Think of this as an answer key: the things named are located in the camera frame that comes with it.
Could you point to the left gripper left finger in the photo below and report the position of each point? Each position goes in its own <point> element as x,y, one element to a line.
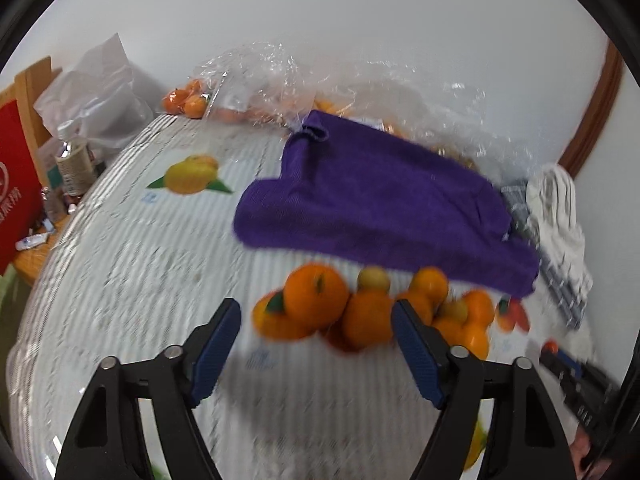
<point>105,439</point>

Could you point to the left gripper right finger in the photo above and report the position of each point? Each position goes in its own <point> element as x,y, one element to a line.
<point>525,437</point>

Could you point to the small orange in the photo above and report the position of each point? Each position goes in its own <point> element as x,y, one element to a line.
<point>432,283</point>

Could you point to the orange with leaf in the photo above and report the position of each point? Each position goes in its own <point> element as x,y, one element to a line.
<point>271,322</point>

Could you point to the small yellow-green fruit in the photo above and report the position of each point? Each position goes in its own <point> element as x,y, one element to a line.
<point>373,278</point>

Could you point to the large orange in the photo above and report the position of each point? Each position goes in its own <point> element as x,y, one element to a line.
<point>315,295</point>

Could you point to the grey plaid cloth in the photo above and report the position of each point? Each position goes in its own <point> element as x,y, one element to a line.
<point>562,291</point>

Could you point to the fruit print tablecloth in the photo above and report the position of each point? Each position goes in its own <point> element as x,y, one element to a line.
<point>148,256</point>

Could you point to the white knit cloth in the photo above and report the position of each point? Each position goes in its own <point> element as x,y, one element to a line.
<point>551,200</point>

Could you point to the purple towel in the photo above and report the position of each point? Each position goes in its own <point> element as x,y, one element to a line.
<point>350,191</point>

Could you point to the red box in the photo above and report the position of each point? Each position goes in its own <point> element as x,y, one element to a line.
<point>21,203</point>

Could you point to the plastic bottle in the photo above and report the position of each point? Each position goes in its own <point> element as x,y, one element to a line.
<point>75,161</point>

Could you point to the oranges in bag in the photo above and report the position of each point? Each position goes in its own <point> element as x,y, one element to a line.
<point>190,101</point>

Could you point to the white plastic bag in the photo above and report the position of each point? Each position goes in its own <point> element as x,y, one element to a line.
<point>95,101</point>

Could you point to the clear plastic bag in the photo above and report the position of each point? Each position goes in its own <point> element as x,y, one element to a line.
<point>264,84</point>

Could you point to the wooden chair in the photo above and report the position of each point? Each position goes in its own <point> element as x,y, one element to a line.
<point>26,89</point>

